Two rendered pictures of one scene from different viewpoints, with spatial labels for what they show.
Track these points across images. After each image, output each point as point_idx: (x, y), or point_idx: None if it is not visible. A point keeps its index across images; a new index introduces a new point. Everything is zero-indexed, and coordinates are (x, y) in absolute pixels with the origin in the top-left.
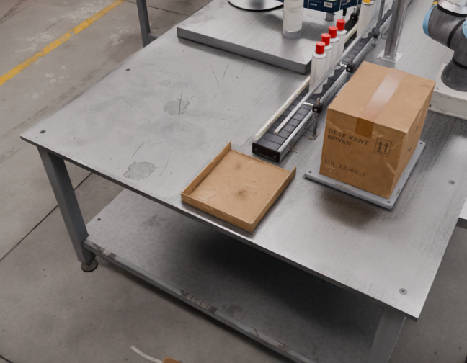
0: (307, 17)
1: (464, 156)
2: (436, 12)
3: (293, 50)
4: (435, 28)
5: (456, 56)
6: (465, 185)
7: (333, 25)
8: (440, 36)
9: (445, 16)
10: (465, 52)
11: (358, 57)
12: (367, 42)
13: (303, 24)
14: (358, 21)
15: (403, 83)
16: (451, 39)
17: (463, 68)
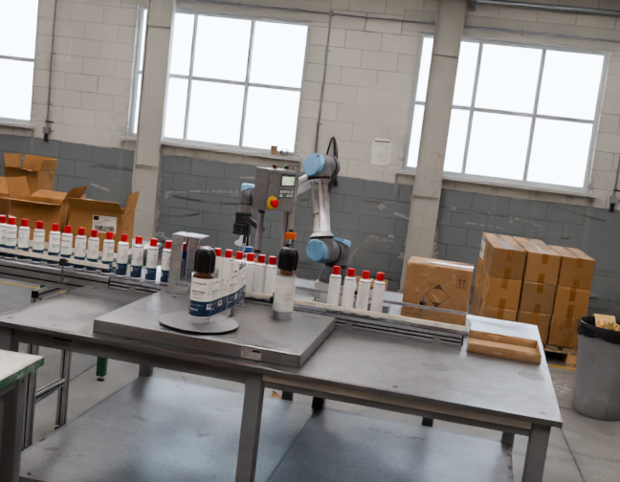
0: (240, 311)
1: (396, 305)
2: (327, 241)
3: (314, 318)
4: (332, 251)
5: (343, 262)
6: None
7: (252, 305)
8: (335, 254)
9: (333, 241)
10: (347, 255)
11: None
12: None
13: (256, 313)
14: (271, 286)
15: (423, 259)
16: (341, 252)
17: (346, 268)
